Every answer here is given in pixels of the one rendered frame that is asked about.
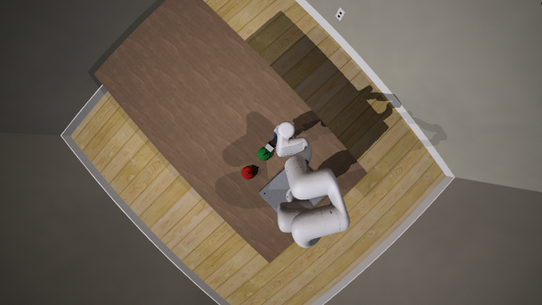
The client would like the green bell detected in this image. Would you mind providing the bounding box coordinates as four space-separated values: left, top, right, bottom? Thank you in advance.
257 148 271 161

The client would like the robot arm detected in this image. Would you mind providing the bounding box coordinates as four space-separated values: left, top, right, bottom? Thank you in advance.
265 122 350 248

